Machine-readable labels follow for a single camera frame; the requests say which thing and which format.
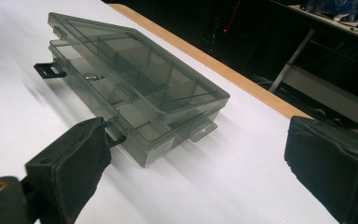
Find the wooden table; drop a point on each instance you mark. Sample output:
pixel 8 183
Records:
pixel 230 73

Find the dark workbench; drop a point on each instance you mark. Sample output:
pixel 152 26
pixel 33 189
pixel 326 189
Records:
pixel 338 25

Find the white metal stand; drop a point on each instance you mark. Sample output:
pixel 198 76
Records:
pixel 323 84

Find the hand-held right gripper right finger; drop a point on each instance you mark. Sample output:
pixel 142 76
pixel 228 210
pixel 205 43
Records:
pixel 335 165

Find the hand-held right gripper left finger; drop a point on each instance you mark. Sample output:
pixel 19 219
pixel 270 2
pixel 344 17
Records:
pixel 68 168

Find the white board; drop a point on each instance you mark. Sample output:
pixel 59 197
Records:
pixel 199 193

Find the grey transparent compartment box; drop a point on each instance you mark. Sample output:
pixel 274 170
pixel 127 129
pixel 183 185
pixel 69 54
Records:
pixel 143 77

